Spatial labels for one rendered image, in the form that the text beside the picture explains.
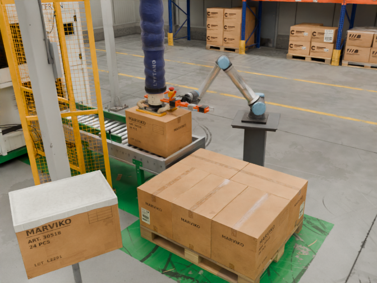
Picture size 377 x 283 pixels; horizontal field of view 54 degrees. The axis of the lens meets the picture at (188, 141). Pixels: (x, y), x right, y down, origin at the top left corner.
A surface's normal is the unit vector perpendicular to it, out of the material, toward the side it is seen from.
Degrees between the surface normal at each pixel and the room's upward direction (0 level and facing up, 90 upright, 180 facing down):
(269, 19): 90
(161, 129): 90
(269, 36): 90
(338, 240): 0
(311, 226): 0
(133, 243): 0
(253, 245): 90
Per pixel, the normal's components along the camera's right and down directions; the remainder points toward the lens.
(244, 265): -0.60, 0.35
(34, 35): 0.80, 0.24
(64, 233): 0.46, 0.36
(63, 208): -0.02, -0.91
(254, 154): -0.28, 0.41
